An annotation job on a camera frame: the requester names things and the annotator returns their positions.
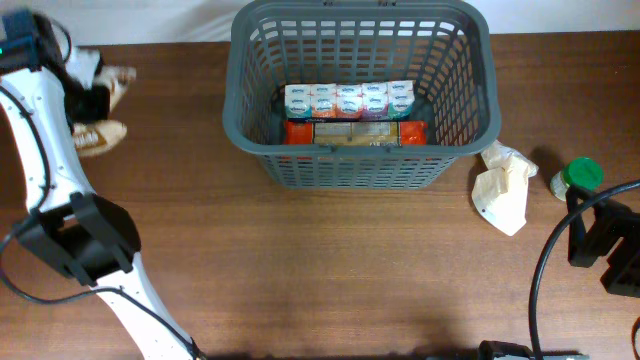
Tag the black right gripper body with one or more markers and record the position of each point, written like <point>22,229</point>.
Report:
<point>584,232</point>

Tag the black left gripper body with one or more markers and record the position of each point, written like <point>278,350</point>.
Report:
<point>87,105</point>

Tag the brown white snack bag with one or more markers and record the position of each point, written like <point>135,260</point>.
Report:
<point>96,137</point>

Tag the green lidded small jar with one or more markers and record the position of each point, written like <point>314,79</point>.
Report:
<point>583,172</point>

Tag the cream plastic bag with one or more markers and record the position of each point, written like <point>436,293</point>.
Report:
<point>500,193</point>

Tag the orange spaghetti packet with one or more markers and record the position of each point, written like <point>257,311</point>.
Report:
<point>393,134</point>

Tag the multicolour tissue pocket pack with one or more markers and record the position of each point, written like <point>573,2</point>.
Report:
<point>330,102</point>

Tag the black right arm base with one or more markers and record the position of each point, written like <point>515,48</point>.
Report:
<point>496,350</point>

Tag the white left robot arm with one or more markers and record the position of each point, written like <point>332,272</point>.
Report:
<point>57,99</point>

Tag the grey plastic mesh basket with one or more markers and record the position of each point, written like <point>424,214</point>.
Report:
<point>443,47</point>

